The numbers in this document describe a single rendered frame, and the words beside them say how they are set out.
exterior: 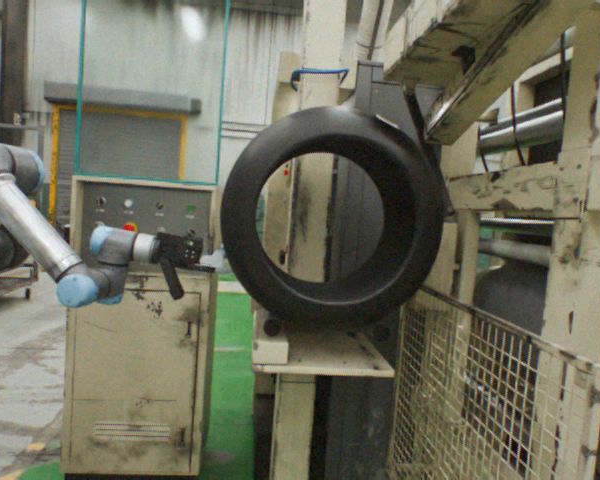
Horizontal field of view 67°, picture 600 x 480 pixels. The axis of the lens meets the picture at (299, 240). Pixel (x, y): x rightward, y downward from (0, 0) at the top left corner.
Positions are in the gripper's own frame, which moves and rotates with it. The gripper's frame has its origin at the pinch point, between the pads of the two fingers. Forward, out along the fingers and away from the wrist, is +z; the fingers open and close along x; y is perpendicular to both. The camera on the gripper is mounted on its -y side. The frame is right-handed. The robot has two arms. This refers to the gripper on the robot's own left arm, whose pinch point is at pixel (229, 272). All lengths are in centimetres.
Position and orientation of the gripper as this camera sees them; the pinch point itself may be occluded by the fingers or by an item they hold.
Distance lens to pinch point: 122.2
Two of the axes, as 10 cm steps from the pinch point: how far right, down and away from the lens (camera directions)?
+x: -1.0, -0.7, 9.9
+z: 9.8, 1.9, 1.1
